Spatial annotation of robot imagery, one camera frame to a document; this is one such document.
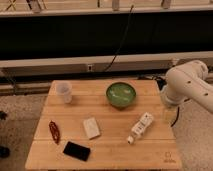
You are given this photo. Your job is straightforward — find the clear plastic bottle white label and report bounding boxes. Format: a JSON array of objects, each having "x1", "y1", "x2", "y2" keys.
[{"x1": 127, "y1": 112, "x2": 154, "y2": 144}]

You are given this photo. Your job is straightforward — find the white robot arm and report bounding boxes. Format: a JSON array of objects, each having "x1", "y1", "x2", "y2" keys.
[{"x1": 160, "y1": 60, "x2": 213, "y2": 125}]

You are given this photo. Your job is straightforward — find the green ceramic bowl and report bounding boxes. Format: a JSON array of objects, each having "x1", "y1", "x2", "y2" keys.
[{"x1": 106, "y1": 82, "x2": 136, "y2": 108}]

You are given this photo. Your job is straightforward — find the white rectangular box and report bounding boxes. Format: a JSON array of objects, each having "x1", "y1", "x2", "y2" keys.
[{"x1": 83, "y1": 117, "x2": 101, "y2": 139}]

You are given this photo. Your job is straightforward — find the wooden folding table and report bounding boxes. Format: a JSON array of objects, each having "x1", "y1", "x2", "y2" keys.
[{"x1": 25, "y1": 80, "x2": 182, "y2": 171}]

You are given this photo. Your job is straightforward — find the black rectangular pouch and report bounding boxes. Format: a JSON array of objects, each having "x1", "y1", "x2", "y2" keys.
[{"x1": 63, "y1": 141, "x2": 91, "y2": 161}]

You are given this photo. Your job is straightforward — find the clear plastic cup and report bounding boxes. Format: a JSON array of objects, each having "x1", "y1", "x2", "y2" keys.
[{"x1": 56, "y1": 82, "x2": 72, "y2": 103}]

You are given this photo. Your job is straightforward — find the red brown hair clip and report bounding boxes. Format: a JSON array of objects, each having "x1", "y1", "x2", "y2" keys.
[{"x1": 49, "y1": 121, "x2": 60, "y2": 144}]

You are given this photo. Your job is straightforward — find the black cable on floor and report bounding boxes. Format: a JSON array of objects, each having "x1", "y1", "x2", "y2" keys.
[{"x1": 170, "y1": 106, "x2": 181, "y2": 128}]

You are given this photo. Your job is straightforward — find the wall power outlet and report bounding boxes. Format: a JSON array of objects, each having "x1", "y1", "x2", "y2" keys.
[{"x1": 88, "y1": 65, "x2": 93, "y2": 72}]

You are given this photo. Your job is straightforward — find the black hanging cable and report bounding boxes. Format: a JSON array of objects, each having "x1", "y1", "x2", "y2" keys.
[{"x1": 103, "y1": 3, "x2": 135, "y2": 72}]

